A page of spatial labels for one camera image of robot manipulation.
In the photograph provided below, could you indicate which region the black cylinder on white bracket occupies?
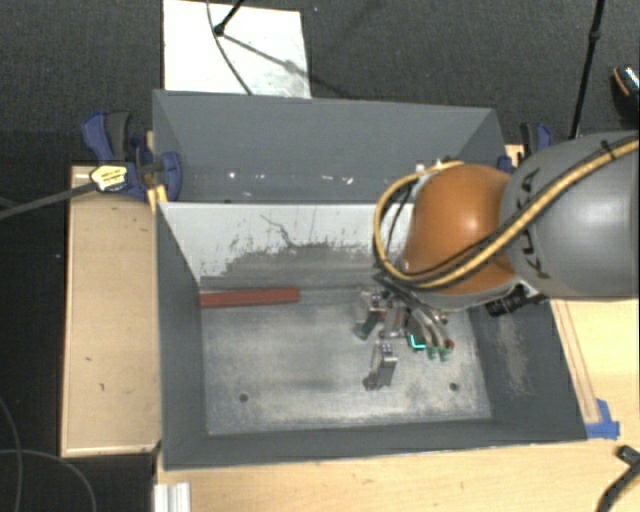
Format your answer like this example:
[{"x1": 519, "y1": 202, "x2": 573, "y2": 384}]
[{"x1": 485, "y1": 282, "x2": 548, "y2": 318}]

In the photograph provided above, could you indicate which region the grey metal bin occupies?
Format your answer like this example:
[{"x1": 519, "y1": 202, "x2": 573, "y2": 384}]
[{"x1": 151, "y1": 89, "x2": 589, "y2": 472}]

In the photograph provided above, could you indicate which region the pale wood flat board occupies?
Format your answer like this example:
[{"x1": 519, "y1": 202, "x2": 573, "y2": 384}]
[{"x1": 60, "y1": 164, "x2": 164, "y2": 459}]

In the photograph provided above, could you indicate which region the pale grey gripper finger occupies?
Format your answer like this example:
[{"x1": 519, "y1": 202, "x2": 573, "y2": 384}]
[
  {"x1": 362, "y1": 341, "x2": 400, "y2": 392},
  {"x1": 353, "y1": 291, "x2": 386, "y2": 342}
]

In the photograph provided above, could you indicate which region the red-brown flat block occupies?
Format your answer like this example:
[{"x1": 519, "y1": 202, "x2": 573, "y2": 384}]
[{"x1": 199, "y1": 287, "x2": 302, "y2": 308}]

